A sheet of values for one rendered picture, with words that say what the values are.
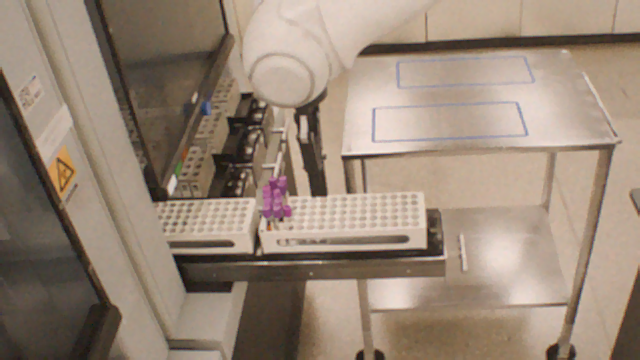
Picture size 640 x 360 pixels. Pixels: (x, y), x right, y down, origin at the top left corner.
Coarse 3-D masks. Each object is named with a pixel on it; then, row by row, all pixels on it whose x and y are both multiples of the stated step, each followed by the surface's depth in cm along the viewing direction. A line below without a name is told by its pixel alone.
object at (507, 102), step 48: (384, 96) 152; (432, 96) 150; (480, 96) 148; (528, 96) 145; (576, 96) 143; (384, 144) 137; (432, 144) 134; (480, 144) 132; (528, 144) 131; (576, 144) 129; (480, 240) 185; (528, 240) 183; (384, 288) 175; (432, 288) 173; (480, 288) 170; (528, 288) 168; (576, 288) 156
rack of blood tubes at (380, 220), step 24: (408, 192) 116; (312, 216) 119; (336, 216) 113; (360, 216) 112; (384, 216) 112; (408, 216) 111; (264, 240) 113; (288, 240) 115; (312, 240) 115; (336, 240) 116; (360, 240) 116; (384, 240) 115; (408, 240) 114
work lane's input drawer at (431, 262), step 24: (432, 216) 117; (432, 240) 112; (192, 264) 116; (216, 264) 115; (240, 264) 115; (264, 264) 114; (288, 264) 114; (312, 264) 113; (336, 264) 113; (360, 264) 112; (384, 264) 112; (408, 264) 111; (432, 264) 111
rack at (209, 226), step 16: (160, 208) 121; (176, 208) 120; (192, 208) 120; (208, 208) 119; (224, 208) 119; (240, 208) 118; (256, 208) 120; (160, 224) 118; (176, 224) 118; (192, 224) 117; (208, 224) 116; (224, 224) 115; (240, 224) 116; (256, 224) 119; (176, 240) 115; (192, 240) 121; (208, 240) 120; (224, 240) 120; (240, 240) 113
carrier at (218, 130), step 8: (216, 112) 144; (224, 112) 145; (216, 120) 143; (224, 120) 145; (208, 128) 139; (216, 128) 139; (224, 128) 145; (208, 136) 136; (216, 136) 138; (224, 136) 144; (208, 144) 138; (216, 144) 138; (216, 152) 139
